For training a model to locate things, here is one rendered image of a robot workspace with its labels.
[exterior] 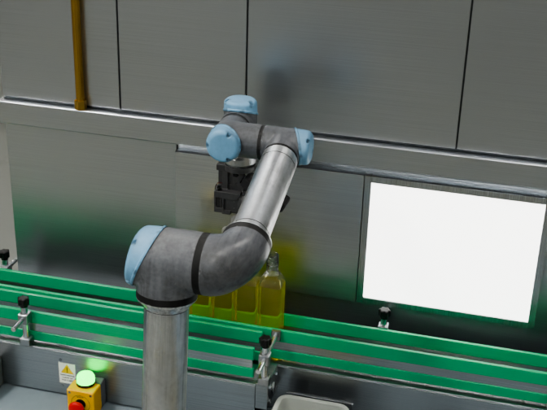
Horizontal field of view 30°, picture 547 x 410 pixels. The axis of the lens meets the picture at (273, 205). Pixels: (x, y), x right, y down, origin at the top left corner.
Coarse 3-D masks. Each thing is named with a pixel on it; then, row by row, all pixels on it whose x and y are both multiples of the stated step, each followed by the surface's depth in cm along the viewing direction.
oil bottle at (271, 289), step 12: (264, 276) 241; (276, 276) 240; (264, 288) 240; (276, 288) 240; (264, 300) 242; (276, 300) 241; (264, 312) 243; (276, 312) 242; (264, 324) 244; (276, 324) 244
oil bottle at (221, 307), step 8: (216, 296) 244; (224, 296) 244; (232, 296) 244; (216, 304) 245; (224, 304) 245; (232, 304) 245; (216, 312) 246; (224, 312) 246; (232, 312) 246; (232, 320) 247
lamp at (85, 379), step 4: (80, 372) 244; (84, 372) 244; (88, 372) 244; (80, 376) 242; (84, 376) 242; (88, 376) 242; (92, 376) 243; (80, 380) 242; (84, 380) 242; (88, 380) 242; (92, 380) 243; (80, 384) 242; (84, 384) 242; (88, 384) 242; (92, 384) 243; (84, 388) 242
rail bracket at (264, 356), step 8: (264, 336) 231; (272, 336) 242; (280, 336) 242; (264, 344) 230; (272, 344) 238; (264, 352) 232; (264, 360) 231; (264, 368) 233; (264, 376) 234; (264, 384) 235
